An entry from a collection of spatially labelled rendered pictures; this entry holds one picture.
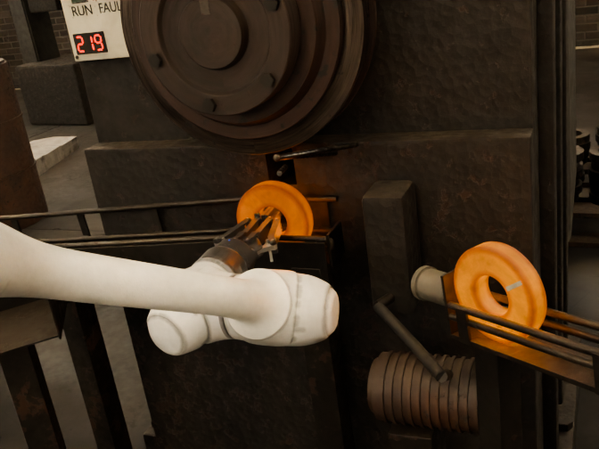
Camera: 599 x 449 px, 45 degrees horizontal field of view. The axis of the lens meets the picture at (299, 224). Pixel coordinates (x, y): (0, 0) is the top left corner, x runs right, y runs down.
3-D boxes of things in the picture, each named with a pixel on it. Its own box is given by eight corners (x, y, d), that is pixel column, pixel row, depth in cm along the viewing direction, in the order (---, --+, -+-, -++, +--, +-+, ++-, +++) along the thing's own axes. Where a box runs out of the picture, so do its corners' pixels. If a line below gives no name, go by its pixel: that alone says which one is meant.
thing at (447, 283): (481, 321, 120) (473, 260, 117) (484, 322, 119) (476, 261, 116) (449, 337, 116) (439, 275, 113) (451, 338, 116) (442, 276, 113)
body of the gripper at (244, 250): (210, 283, 128) (233, 257, 135) (253, 286, 125) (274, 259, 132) (201, 246, 125) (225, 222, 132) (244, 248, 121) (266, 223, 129)
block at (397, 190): (387, 289, 146) (375, 176, 138) (426, 291, 143) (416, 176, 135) (372, 314, 137) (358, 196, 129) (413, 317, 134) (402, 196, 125)
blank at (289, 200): (234, 183, 144) (227, 188, 141) (305, 175, 138) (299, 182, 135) (252, 253, 149) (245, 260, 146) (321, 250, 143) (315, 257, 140)
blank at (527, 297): (498, 346, 115) (484, 354, 113) (452, 258, 117) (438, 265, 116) (567, 322, 102) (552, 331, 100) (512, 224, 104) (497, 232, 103)
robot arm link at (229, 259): (242, 308, 120) (256, 289, 125) (230, 261, 116) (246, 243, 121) (194, 305, 124) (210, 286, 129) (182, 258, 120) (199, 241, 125)
